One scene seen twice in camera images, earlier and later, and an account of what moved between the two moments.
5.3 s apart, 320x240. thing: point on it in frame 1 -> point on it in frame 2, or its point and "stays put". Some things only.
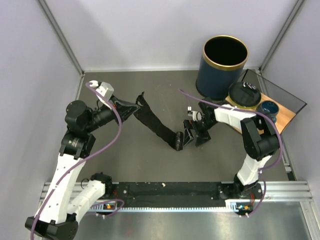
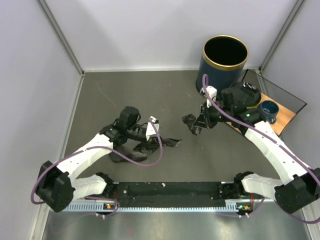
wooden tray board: x=288 y=105 stays put
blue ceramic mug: x=270 y=107 stays put
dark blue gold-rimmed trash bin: x=221 y=67 stays put
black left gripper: x=123 y=109 -> x=145 y=139
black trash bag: x=147 y=116 -> x=149 y=148
